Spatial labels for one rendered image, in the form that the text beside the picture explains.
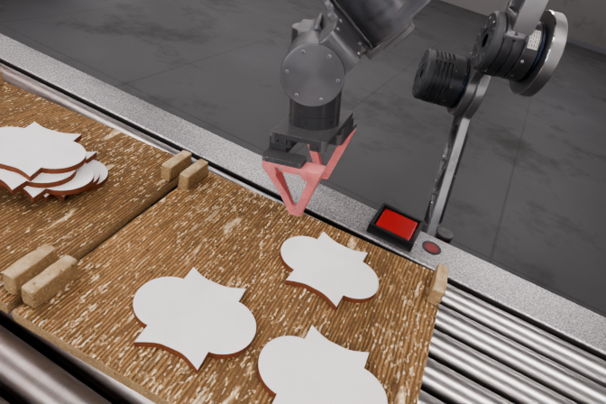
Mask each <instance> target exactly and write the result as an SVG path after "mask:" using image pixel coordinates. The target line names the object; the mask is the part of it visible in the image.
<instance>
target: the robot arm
mask: <svg viewBox="0 0 606 404"><path fill-rule="evenodd" d="M320 1H321V2H322V3H323V5H324V6H325V7H326V9H327V11H328V12H327V17H328V18H329V19H330V20H331V21H328V20H327V19H325V17H324V16H323V14H319V15H318V17H317V18H316V19H314V20H307V19H303V20H302V22H301V23H294V24H292V35H291V45H290V47H289V50H288V52H287V55H286V57H285V59H284V61H283V63H282V65H281V69H280V81H281V84H282V86H283V88H284V90H285V92H286V93H287V95H288V96H289V115H288V116H287V117H286V118H285V119H283V120H282V121H281V122H280V123H279V124H277V125H276V126H275V127H274V128H273V129H271V134H270V135H269V148H268V149H267V150H266V151H265V152H264V153H263V154H262V166H263V168H264V169H265V171H266V172H267V174H268V175H269V177H270V178H271V181H272V182H273V184H274V185H275V187H276V188H277V190H278V191H279V192H280V195H281V197H282V200H283V202H284V204H285V206H286V208H287V209H288V211H289V213H290V214H291V215H294V216H301V215H302V214H303V212H304V210H305V208H306V206H307V204H308V202H309V200H310V199H311V197H312V195H313V193H314V191H315V190H316V188H317V185H318V183H319V181H320V180H321V179H328V178H329V176H330V174H331V173H332V171H333V169H334V167H335V165H336V164H337V162H338V161H339V159H340V157H341V155H342V154H343V152H344V150H345V148H346V146H347V144H348V143H349V142H350V140H351V139H352V137H353V135H354V133H355V131H356V124H357V123H356V122H355V121H354V116H353V111H351V110H346V109H341V97H342V88H343V85H344V76H345V74H346V73H347V72H348V71H349V70H351V69H352V68H353V67H354V66H355V65H356V64H357V63H358V62H359V61H360V59H361V56H362V55H363V54H365V55H366V56H367V57H368V59H369V60H371V59H372V58H373V57H374V56H376V55H377V54H378V53H379V52H380V51H382V50H385V51H386V53H388V52H389V51H391V50H392V49H393V48H394V47H396V46H397V45H398V44H399V43H401V42H402V41H403V40H404V39H406V38H407V37H408V36H409V35H410V34H411V33H412V31H413V30H414V28H415V24H414V23H413V20H412V18H413V17H414V16H415V15H416V14H417V13H418V12H419V11H420V10H421V9H422V8H424V7H425V6H426V5H427V4H428V3H429V2H430V1H431V0H320ZM339 5H340V6H341V7H342V8H343V9H342V8H341V7H340V6H339ZM347 15H348V16H349V17H350V18H351V19H350V18H349V17H348V16H347ZM352 21H353V22H352ZM354 23H355V24H354ZM355 25H356V26H357V27H358V28H359V29H358V28H357V27H356V26H355ZM360 31H361V32H360ZM364 36H365V37H366V38H367V39H366V38H365V37H364ZM298 142H302V143H306V144H307V145H308V148H309V152H310V155H311V159H312V161H313V163H311V162H307V156H303V155H299V154H295V153H290V152H289V151H290V150H291V149H292V148H293V147H294V146H295V145H296V144H297V143H298ZM329 144H332V145H336V146H337V147H336V149H335V151H334V153H333V155H332V157H331V159H330V160H329V162H328V163H327V165H326V166H324V165H323V164H322V161H321V157H320V153H326V152H327V146H328V145H329ZM282 172H286V173H289V174H294V175H298V176H301V179H303V180H305V181H306V182H307V185H306V186H305V188H304V190H303V193H302V195H301V197H300V199H299V201H298V203H297V204H295V203H294V201H293V198H292V196H291V194H290V192H289V187H288V185H287V182H286V180H285V178H284V175H283V173H282Z"/></svg>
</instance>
